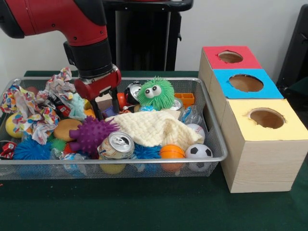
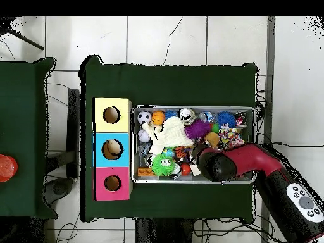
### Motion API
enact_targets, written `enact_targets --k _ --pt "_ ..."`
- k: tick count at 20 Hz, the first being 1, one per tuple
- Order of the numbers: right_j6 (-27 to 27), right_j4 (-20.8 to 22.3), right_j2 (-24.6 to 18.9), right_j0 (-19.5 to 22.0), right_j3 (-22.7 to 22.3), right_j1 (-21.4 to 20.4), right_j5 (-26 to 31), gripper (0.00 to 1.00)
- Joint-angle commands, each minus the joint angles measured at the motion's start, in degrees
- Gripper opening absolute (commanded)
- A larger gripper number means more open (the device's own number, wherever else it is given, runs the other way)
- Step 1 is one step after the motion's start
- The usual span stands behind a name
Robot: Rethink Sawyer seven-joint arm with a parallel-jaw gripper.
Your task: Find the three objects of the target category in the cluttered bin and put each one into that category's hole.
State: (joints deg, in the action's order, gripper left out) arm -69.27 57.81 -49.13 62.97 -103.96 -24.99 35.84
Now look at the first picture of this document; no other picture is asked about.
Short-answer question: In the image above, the small soccer ball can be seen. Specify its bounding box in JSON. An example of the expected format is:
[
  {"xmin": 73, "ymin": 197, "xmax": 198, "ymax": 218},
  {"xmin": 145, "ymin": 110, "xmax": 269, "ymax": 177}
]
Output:
[{"xmin": 185, "ymin": 143, "xmax": 214, "ymax": 172}]

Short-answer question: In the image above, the orange toy block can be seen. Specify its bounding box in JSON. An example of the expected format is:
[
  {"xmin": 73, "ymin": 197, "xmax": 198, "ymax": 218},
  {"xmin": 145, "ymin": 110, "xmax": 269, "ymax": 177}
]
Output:
[{"xmin": 174, "ymin": 92, "xmax": 196, "ymax": 108}]

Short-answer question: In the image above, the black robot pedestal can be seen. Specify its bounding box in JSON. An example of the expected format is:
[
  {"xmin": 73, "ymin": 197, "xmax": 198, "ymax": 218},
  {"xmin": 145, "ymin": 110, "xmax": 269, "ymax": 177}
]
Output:
[{"xmin": 103, "ymin": 0, "xmax": 195, "ymax": 72}]

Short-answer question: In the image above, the green fuzzy toy with eyes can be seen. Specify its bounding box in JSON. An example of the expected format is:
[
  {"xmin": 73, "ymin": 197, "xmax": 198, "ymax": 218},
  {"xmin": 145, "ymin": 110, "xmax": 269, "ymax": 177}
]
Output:
[{"xmin": 138, "ymin": 77, "xmax": 176, "ymax": 110}]

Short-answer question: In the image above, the plain wooden cube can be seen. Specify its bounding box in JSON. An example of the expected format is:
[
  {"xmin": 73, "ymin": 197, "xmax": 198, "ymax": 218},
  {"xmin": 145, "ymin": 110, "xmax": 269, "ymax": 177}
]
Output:
[{"xmin": 96, "ymin": 94, "xmax": 114, "ymax": 113}]

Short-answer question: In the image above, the crushed silver can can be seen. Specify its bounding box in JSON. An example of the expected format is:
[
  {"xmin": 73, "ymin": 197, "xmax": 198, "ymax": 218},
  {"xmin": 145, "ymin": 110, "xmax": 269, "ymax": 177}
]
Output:
[{"xmin": 98, "ymin": 131, "xmax": 135, "ymax": 160}]

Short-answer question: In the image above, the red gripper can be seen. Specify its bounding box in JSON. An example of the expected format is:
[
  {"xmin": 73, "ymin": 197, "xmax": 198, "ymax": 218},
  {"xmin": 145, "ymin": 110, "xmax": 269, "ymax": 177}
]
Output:
[{"xmin": 74, "ymin": 64, "xmax": 122, "ymax": 121}]

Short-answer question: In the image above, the cream knitted cloth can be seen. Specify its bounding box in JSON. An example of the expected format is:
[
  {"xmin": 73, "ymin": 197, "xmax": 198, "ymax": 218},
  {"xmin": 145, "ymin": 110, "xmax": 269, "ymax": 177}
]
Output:
[{"xmin": 106, "ymin": 110, "xmax": 206, "ymax": 148}]

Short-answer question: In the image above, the black chair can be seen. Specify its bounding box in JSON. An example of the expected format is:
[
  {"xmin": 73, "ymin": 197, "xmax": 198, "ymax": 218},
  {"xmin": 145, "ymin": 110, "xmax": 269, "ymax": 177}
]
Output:
[{"xmin": 277, "ymin": 4, "xmax": 308, "ymax": 97}]

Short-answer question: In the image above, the yellow ball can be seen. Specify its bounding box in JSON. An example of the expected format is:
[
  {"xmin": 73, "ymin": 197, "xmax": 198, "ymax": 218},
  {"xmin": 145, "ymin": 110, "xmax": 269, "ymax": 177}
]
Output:
[{"xmin": 5, "ymin": 115, "xmax": 22, "ymax": 139}]

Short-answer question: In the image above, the colourful patterned cloth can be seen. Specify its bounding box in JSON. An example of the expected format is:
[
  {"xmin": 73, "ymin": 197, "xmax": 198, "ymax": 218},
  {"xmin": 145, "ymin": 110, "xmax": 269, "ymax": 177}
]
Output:
[{"xmin": 0, "ymin": 67, "xmax": 77, "ymax": 145}]

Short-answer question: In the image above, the clear mesh bin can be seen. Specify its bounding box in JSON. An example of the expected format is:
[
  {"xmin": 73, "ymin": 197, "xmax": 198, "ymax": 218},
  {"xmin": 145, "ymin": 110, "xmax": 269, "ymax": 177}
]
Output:
[{"xmin": 0, "ymin": 77, "xmax": 229, "ymax": 180}]

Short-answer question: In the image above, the blue spiky ball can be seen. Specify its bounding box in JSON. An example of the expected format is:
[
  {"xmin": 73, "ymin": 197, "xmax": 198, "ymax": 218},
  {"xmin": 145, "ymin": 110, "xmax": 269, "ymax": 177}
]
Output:
[{"xmin": 13, "ymin": 137, "xmax": 53, "ymax": 161}]

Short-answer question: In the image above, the purple spiky ball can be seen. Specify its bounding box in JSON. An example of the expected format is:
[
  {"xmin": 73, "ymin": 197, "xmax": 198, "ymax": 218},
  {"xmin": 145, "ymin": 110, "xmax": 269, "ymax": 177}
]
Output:
[{"xmin": 69, "ymin": 115, "xmax": 120, "ymax": 155}]

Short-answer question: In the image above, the wooden box with three holes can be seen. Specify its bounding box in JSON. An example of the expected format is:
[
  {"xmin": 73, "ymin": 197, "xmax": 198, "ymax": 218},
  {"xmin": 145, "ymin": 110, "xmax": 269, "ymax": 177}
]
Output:
[{"xmin": 198, "ymin": 46, "xmax": 308, "ymax": 193}]

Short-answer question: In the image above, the small orange basketball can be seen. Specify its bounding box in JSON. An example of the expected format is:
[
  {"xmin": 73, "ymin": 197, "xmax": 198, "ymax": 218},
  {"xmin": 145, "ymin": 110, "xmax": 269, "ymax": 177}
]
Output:
[{"xmin": 160, "ymin": 144, "xmax": 186, "ymax": 172}]

